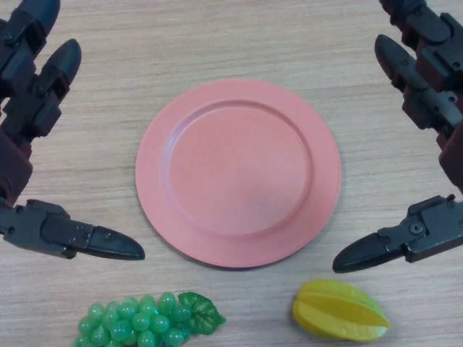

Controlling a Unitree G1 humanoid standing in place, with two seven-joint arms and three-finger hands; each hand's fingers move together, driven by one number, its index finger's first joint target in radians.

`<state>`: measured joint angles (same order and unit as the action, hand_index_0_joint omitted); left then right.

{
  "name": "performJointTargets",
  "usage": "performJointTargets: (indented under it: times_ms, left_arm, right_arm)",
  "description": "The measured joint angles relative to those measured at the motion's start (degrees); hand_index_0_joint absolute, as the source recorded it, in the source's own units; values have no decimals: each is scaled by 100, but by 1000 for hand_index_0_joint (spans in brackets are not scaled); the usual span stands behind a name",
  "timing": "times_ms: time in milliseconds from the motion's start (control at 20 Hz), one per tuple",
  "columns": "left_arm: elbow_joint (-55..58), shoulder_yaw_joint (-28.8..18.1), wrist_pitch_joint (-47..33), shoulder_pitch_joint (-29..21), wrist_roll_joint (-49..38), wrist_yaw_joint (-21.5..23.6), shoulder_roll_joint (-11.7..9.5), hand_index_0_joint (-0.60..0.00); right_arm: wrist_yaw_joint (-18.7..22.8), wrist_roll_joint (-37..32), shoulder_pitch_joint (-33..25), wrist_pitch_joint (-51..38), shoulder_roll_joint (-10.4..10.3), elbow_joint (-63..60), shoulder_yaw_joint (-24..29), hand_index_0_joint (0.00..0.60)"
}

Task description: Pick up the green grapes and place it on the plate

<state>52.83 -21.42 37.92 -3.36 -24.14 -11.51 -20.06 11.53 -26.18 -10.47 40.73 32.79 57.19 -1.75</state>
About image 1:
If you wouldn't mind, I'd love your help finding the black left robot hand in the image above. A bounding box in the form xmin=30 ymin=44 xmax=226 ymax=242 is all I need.
xmin=0 ymin=0 xmax=146 ymax=262

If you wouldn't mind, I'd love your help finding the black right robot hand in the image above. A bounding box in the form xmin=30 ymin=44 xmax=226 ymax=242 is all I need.
xmin=332 ymin=0 xmax=463 ymax=274

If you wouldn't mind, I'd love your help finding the green grape bunch with leaf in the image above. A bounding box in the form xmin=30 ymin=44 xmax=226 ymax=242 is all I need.
xmin=73 ymin=291 xmax=227 ymax=347

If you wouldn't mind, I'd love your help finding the pink round plate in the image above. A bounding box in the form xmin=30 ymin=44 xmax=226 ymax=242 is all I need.
xmin=135 ymin=78 xmax=342 ymax=270

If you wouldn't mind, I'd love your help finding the yellow starfruit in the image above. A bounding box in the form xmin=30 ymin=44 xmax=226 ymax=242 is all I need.
xmin=292 ymin=279 xmax=391 ymax=343

